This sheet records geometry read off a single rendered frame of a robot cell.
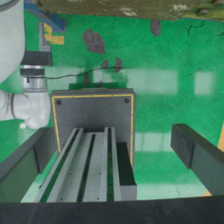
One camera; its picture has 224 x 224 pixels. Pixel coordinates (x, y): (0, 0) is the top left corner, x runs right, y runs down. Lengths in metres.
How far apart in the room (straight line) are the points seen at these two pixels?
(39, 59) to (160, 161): 1.67
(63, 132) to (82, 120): 0.20
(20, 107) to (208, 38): 1.68
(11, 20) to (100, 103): 1.05
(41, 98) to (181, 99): 1.42
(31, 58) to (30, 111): 0.19
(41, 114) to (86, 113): 0.69
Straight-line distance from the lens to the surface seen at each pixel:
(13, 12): 0.28
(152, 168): 1.99
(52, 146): 0.16
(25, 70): 0.59
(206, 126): 1.98
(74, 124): 1.34
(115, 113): 1.28
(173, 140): 0.17
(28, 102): 0.64
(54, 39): 1.65
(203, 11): 0.91
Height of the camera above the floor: 1.55
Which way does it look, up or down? 74 degrees down
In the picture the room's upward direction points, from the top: 176 degrees clockwise
